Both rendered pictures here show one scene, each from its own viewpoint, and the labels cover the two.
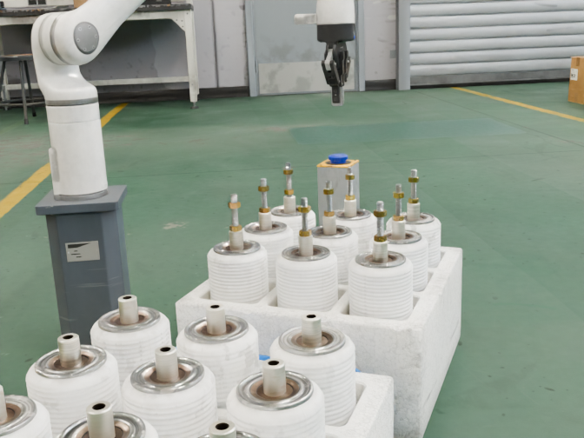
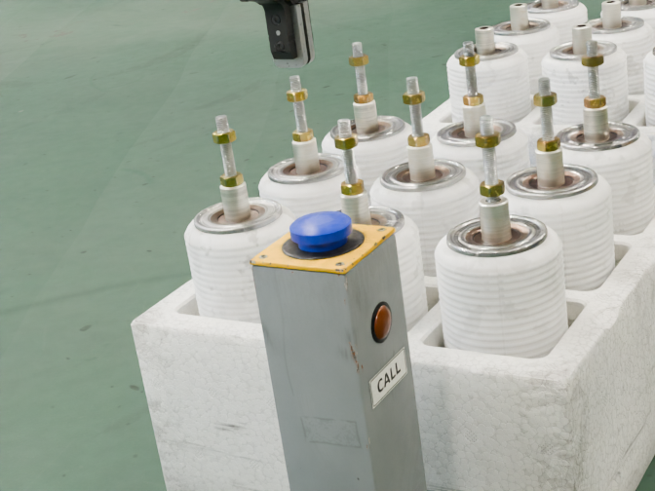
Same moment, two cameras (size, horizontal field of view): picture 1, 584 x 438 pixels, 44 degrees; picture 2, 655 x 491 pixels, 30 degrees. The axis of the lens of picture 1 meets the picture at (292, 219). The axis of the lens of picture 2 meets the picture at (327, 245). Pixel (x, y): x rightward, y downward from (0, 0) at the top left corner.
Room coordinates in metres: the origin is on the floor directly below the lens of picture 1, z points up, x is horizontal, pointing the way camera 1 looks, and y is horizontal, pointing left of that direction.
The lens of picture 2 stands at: (2.19, 0.04, 0.60)
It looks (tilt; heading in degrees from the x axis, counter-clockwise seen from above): 22 degrees down; 191
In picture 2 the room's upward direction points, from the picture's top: 8 degrees counter-clockwise
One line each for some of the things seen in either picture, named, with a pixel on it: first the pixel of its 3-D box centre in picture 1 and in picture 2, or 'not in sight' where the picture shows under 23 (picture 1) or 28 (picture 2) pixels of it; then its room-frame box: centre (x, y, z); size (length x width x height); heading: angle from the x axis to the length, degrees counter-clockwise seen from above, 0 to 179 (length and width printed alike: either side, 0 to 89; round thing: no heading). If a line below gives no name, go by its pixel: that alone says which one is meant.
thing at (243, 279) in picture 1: (240, 301); (601, 230); (1.11, 0.09, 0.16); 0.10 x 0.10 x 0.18
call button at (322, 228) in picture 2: (338, 160); (322, 235); (1.47, -0.10, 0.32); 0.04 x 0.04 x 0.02
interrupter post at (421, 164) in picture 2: (329, 225); (421, 162); (1.18, -0.06, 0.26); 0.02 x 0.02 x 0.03
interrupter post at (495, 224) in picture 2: (289, 204); (495, 220); (1.33, 0.00, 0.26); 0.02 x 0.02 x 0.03
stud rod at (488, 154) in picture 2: (288, 182); (489, 166); (1.33, 0.00, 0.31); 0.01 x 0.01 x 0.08
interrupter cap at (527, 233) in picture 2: (289, 211); (496, 236); (1.33, 0.00, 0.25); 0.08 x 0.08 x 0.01
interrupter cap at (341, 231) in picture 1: (329, 232); (422, 175); (1.18, -0.06, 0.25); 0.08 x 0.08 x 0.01
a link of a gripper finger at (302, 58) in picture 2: not in sight; (288, 36); (1.47, -0.10, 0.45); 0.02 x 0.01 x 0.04; 69
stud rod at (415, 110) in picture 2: (328, 202); (416, 120); (1.18, -0.06, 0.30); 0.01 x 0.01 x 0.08
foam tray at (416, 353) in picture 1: (332, 321); (442, 339); (1.18, -0.06, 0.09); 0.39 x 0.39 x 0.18; 68
